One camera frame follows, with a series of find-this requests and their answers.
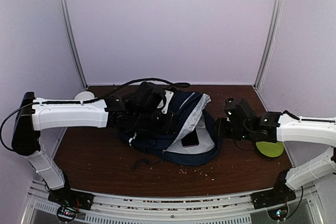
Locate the aluminium frame post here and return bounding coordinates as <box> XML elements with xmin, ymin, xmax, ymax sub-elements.
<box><xmin>60</xmin><ymin>0</ymin><xmax>88</xmax><ymax>90</ymax></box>
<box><xmin>254</xmin><ymin>0</ymin><xmax>283</xmax><ymax>91</ymax></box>

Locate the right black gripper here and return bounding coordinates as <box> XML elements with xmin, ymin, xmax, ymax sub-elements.
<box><xmin>212</xmin><ymin>118</ymin><xmax>252</xmax><ymax>142</ymax></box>

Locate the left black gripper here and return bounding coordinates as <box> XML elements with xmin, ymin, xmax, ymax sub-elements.
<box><xmin>133</xmin><ymin>109</ymin><xmax>179</xmax><ymax>133</ymax></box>

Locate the left aluminium frame post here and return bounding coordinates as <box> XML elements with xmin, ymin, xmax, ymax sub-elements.
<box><xmin>60</xmin><ymin>0</ymin><xmax>88</xmax><ymax>90</ymax></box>

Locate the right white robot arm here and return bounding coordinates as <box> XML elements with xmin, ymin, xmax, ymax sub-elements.
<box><xmin>214</xmin><ymin>98</ymin><xmax>335</xmax><ymax>209</ymax></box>

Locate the green plate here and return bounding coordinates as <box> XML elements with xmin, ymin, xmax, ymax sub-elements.
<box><xmin>256</xmin><ymin>142</ymin><xmax>285</xmax><ymax>158</ymax></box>

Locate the right aluminium frame post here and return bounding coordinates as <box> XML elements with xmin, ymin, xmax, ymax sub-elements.
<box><xmin>254</xmin><ymin>0</ymin><xmax>283</xmax><ymax>91</ymax></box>

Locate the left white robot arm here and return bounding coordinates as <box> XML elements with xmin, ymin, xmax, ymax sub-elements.
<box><xmin>12</xmin><ymin>81</ymin><xmax>178</xmax><ymax>206</ymax></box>

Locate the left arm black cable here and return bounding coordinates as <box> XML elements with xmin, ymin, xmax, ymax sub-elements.
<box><xmin>0</xmin><ymin>77</ymin><xmax>191</xmax><ymax>153</ymax></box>

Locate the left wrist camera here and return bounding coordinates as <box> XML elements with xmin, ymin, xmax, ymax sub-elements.
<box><xmin>157</xmin><ymin>87</ymin><xmax>178</xmax><ymax>114</ymax></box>

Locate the navy blue backpack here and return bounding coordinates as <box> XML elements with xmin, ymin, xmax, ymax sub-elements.
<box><xmin>118</xmin><ymin>91</ymin><xmax>222</xmax><ymax>166</ymax></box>

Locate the white patterned bowl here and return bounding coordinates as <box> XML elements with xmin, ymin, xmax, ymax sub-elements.
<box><xmin>74</xmin><ymin>91</ymin><xmax>95</xmax><ymax>101</ymax></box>

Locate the front aluminium rail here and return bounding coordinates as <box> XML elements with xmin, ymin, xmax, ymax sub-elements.
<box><xmin>20</xmin><ymin>179</ymin><xmax>323</xmax><ymax>224</ymax></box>

